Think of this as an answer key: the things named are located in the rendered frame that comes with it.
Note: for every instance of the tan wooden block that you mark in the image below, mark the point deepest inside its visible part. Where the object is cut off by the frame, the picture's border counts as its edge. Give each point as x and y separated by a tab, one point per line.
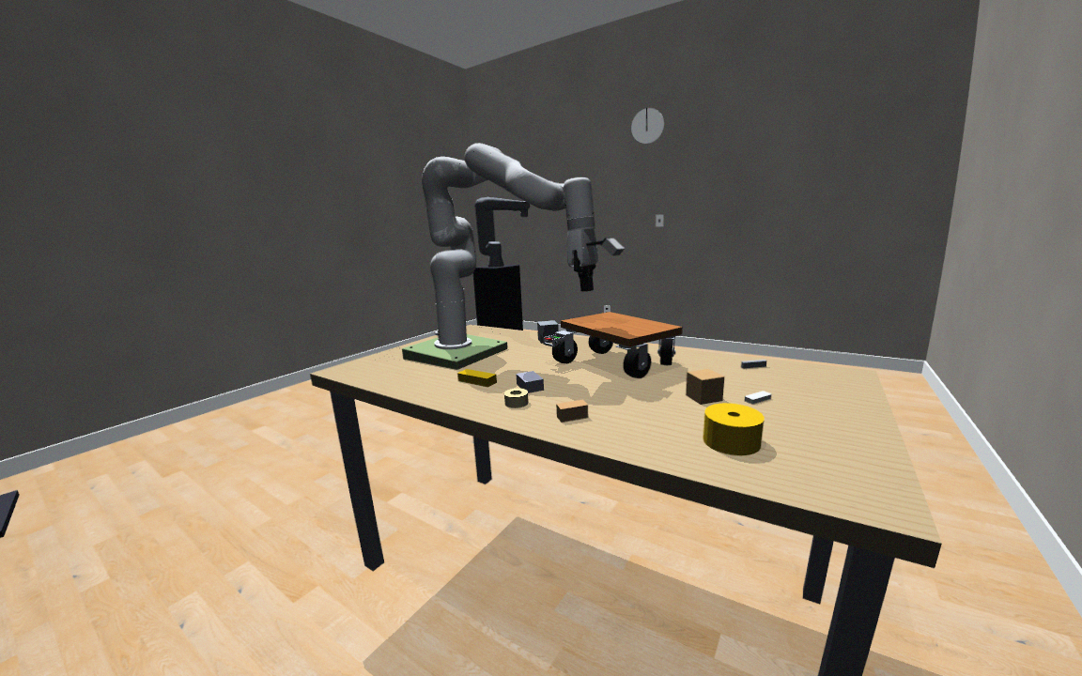
571	411

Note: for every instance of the yellow cylinder with center hole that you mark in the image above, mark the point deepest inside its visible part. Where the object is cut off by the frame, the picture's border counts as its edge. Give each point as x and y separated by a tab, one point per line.
726	433

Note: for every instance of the cream ring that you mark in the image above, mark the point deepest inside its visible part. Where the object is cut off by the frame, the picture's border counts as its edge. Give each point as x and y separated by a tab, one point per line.
516	398

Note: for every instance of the tan cardboard box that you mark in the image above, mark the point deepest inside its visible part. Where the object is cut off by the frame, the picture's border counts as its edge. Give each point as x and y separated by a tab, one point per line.
705	386

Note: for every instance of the yellow flat bar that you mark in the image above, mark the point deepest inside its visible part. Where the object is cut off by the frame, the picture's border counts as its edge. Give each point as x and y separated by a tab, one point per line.
477	377

